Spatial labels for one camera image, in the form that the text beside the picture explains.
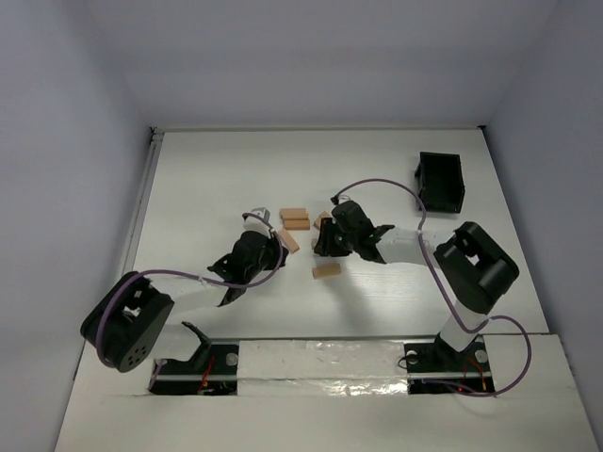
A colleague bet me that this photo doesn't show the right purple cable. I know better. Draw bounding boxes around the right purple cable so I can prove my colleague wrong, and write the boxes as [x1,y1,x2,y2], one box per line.
[336,177,533,399]

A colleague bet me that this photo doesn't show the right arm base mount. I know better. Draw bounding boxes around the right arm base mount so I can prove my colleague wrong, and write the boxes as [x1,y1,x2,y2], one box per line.
[398,337,496,395]

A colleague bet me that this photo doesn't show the aluminium side rail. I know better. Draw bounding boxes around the aluminium side rail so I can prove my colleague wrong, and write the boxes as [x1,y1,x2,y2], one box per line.
[109,128,165,287]

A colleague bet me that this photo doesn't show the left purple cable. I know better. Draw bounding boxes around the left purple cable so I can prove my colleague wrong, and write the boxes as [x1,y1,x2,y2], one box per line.
[96,214,286,368]

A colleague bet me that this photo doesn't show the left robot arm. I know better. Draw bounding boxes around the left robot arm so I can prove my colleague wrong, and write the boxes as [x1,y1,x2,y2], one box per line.
[80,232,288,373]

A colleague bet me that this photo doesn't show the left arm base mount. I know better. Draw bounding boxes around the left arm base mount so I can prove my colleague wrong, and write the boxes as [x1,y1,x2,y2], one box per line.
[148,343,239,396]

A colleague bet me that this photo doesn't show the black plastic bin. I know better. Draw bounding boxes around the black plastic bin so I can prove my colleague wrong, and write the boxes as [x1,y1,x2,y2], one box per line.
[415,152,465,214]

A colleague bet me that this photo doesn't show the purple cable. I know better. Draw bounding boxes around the purple cable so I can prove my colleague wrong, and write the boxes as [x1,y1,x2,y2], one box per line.
[336,177,533,399]
[96,214,286,368]

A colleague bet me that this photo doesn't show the silver tape strip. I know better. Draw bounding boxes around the silver tape strip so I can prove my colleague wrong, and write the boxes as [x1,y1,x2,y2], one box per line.
[236,340,408,396]

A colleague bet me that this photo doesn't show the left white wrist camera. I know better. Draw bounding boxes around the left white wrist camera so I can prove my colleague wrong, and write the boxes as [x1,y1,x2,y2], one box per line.
[243,207,272,237]

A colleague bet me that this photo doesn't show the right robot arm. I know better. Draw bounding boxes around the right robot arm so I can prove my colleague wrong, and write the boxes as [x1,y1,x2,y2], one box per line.
[314,201,519,353]

